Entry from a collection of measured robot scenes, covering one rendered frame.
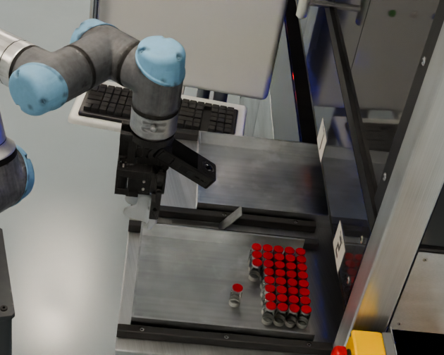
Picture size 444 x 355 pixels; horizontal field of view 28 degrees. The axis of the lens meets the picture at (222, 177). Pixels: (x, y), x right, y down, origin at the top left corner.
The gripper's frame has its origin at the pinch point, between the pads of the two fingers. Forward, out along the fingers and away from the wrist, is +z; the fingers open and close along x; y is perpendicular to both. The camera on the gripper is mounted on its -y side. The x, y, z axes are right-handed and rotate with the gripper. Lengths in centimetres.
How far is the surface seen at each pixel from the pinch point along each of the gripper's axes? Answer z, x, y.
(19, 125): 110, -172, 51
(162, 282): 21.3, -6.8, -3.5
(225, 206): 18.3, -28.0, -15.7
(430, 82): -41, 10, -36
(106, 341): 110, -66, 7
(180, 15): 8, -89, -3
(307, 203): 21, -35, -35
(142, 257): 21.3, -13.1, 0.9
